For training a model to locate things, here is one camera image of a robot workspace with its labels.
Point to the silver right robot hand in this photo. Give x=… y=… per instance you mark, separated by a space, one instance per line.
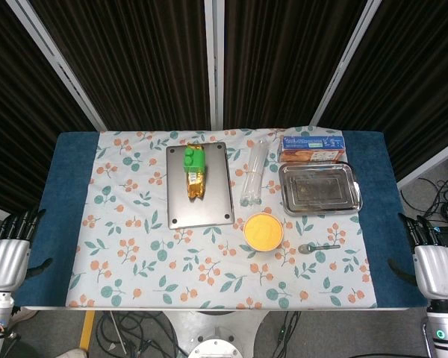
x=438 y=272

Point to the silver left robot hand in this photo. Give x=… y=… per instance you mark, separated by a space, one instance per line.
x=5 y=261

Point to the small metal spoon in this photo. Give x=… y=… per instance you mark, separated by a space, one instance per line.
x=305 y=249

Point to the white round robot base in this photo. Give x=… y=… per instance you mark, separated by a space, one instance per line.
x=216 y=350

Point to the stainless steel tray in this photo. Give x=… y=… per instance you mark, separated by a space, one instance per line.
x=319 y=188

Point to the orange bowl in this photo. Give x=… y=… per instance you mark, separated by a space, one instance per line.
x=264 y=231

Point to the yellow floor tape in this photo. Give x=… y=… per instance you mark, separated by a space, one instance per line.
x=86 y=330

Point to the blue table cover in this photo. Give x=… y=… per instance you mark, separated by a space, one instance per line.
x=71 y=168

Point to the white sneaker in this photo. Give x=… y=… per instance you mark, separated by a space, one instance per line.
x=72 y=353

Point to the floral tablecloth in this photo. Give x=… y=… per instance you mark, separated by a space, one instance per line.
x=134 y=261

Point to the dark ribbed partition panel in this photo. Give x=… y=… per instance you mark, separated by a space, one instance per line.
x=414 y=74
x=142 y=63
x=15 y=123
x=280 y=59

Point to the blue orange biscuit box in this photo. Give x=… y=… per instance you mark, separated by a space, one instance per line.
x=311 y=147

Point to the gold foil packet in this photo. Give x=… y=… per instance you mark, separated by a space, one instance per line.
x=196 y=186

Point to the bundle of clear tubes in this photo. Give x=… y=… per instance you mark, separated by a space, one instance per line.
x=254 y=175

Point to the green toy block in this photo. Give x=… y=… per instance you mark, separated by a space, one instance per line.
x=194 y=159

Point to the grey closed laptop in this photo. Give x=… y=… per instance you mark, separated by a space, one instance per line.
x=216 y=194

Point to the white partition post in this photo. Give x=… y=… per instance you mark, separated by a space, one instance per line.
x=429 y=166
x=59 y=69
x=214 y=63
x=339 y=67
x=0 y=212

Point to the grey table pedestal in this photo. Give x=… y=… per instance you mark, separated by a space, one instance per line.
x=213 y=324

